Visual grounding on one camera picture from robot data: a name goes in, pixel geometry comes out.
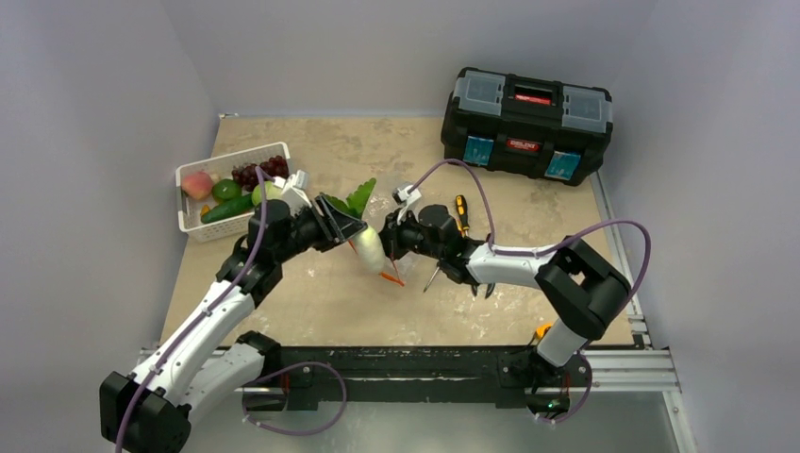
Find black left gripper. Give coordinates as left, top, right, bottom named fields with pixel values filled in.
left=274, top=194, right=365, bottom=264

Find white radish with leaves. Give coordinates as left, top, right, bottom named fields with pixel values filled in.
left=324, top=177, right=386, bottom=275

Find clear zip bag orange zipper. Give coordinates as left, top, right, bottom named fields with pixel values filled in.
left=378, top=251, right=405, bottom=287

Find green cabbage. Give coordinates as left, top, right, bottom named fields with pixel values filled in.
left=251, top=181, right=282, bottom=207

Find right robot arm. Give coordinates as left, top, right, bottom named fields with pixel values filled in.
left=379, top=205, right=632, bottom=384

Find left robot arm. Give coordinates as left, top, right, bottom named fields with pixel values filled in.
left=99, top=195, right=368, bottom=452

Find black yellow screwdriver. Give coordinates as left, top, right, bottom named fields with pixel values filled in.
left=455, top=194, right=470, bottom=237

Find black pliers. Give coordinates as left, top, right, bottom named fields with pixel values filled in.
left=470, top=282, right=496, bottom=299

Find red grape bunch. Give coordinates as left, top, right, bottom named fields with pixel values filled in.
left=231, top=155, right=291, bottom=192

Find green cucumber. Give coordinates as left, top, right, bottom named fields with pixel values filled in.
left=200, top=194, right=254, bottom=225

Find white perforated basket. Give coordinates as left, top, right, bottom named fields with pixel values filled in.
left=175, top=142, right=294, bottom=243

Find peach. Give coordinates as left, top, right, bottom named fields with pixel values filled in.
left=180, top=171, right=215, bottom=200

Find black toolbox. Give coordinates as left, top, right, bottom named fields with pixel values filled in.
left=441, top=67, right=613, bottom=186

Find green handled screwdriver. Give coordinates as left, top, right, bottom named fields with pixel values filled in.
left=423, top=263, right=441, bottom=293

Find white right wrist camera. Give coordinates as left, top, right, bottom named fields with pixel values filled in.
left=392, top=183, right=422, bottom=225

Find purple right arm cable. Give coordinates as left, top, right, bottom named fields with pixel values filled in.
left=406, top=159, right=653, bottom=327

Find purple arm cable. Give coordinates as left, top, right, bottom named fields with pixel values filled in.
left=112, top=165, right=271, bottom=453
left=406, top=159, right=653, bottom=327

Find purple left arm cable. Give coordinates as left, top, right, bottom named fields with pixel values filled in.
left=112, top=165, right=271, bottom=453

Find yellow handled tool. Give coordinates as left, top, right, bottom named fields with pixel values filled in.
left=534, top=323, right=553, bottom=341

